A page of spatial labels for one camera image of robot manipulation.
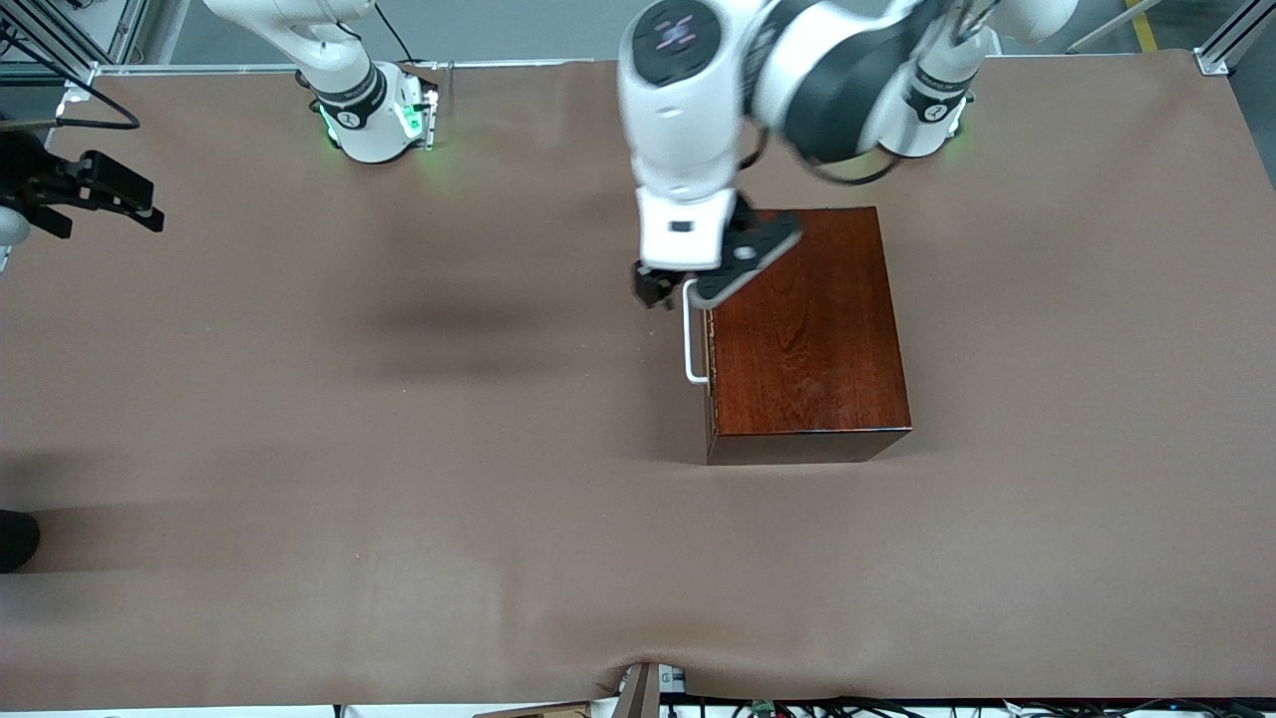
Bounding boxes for black round object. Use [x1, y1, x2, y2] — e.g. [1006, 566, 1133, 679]
[0, 509, 42, 574]

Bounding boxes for black right arm cable loop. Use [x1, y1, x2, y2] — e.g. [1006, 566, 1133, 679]
[0, 28, 141, 133]

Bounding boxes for black cable at arm base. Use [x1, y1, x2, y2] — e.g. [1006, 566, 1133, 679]
[374, 0, 420, 66]

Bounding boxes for aluminium frame structure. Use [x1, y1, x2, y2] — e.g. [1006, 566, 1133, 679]
[0, 0, 190, 86]

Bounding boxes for dark red wooden cabinet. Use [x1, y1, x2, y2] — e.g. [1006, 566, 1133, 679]
[701, 206, 914, 468]

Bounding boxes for light wood drawer white handle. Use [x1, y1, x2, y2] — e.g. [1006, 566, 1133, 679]
[683, 279, 715, 440]

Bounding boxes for aluminium frame profile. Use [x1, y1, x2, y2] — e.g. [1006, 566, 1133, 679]
[1194, 0, 1276, 77]

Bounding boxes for large table cover mat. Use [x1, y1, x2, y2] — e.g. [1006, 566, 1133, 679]
[0, 50, 1276, 711]

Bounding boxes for tangled black floor cables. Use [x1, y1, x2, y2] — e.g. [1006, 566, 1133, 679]
[663, 696, 1276, 718]

